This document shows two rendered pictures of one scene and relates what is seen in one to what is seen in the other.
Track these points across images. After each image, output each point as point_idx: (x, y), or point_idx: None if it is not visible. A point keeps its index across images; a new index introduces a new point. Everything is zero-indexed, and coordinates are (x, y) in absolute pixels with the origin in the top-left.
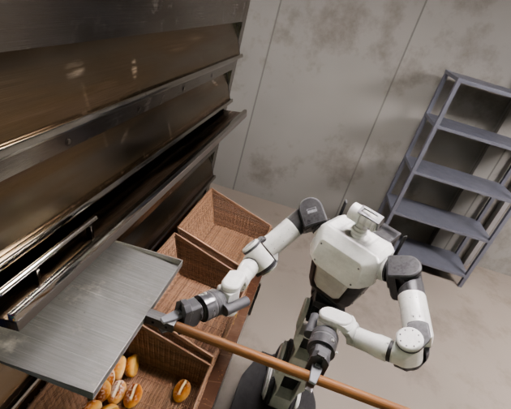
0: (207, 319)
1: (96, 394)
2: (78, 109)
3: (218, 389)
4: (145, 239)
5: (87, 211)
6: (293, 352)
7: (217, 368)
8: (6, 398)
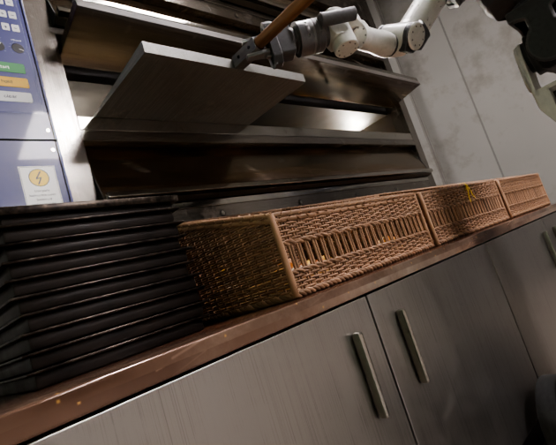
0: (299, 33)
1: (149, 52)
2: None
3: (458, 240)
4: (319, 169)
5: None
6: None
7: (459, 238)
8: (131, 188)
